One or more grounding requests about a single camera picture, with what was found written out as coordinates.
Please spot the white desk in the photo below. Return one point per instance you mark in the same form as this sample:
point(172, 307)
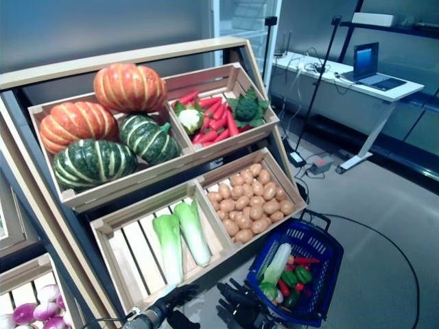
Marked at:
point(409, 92)

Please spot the grey power strip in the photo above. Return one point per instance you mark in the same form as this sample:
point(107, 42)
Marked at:
point(319, 166)

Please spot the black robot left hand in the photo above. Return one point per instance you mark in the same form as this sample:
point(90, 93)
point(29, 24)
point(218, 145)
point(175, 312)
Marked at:
point(171, 298)

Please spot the red orange carrot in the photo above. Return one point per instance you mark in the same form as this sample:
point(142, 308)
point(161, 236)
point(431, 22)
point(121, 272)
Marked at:
point(188, 97)
point(219, 124)
point(207, 137)
point(210, 101)
point(219, 111)
point(223, 134)
point(232, 124)

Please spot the blue plastic shopping basket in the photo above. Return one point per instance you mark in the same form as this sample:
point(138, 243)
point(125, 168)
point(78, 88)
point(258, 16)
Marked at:
point(331, 274)

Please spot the white box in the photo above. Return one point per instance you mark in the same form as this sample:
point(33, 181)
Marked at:
point(372, 19)

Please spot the wooden vegetable display stand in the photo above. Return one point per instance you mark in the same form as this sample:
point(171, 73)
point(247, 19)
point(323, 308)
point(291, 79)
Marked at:
point(103, 63)

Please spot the open grey laptop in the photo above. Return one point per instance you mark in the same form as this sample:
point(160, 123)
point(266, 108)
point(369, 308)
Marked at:
point(367, 58)

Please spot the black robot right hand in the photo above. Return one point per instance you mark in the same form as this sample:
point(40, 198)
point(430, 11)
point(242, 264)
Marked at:
point(245, 308)

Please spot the green striped pumpkin with stem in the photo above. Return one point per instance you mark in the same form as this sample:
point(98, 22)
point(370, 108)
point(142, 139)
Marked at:
point(147, 138)

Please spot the black power adapter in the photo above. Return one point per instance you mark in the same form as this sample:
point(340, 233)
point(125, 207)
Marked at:
point(296, 158)

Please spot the black tripod stand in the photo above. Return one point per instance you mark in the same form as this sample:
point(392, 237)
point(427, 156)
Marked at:
point(318, 85)

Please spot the dark green striped pumpkin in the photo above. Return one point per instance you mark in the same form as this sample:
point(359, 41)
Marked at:
point(92, 164)

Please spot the glass door fridge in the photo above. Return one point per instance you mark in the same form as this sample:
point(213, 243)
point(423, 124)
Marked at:
point(247, 20)

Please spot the red chili pepper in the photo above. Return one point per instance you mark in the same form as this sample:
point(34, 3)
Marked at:
point(307, 260)
point(283, 287)

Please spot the black wall shelf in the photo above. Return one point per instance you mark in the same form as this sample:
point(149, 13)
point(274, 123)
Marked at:
point(394, 27)

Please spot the orange striped pumpkin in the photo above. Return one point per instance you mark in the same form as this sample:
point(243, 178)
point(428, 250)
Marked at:
point(75, 123)
point(130, 87)

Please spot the black pole with box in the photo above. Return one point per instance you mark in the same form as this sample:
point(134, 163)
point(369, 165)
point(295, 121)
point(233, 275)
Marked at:
point(270, 20)

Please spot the green white napa cabbage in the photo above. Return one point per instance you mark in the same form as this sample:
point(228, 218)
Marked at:
point(168, 246)
point(279, 260)
point(193, 233)

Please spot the green broccoli with leaves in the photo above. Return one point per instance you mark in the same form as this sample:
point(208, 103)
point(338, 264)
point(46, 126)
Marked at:
point(247, 108)

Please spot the brown potato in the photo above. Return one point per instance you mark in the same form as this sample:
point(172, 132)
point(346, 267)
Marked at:
point(264, 176)
point(215, 197)
point(256, 200)
point(227, 205)
point(243, 221)
point(259, 225)
point(255, 169)
point(271, 206)
point(256, 212)
point(230, 227)
point(243, 235)
point(286, 207)
point(242, 202)
point(276, 216)
point(270, 191)
point(280, 194)

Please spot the white cauliflower with leaves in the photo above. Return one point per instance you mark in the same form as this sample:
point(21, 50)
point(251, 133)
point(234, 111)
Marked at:
point(189, 118)

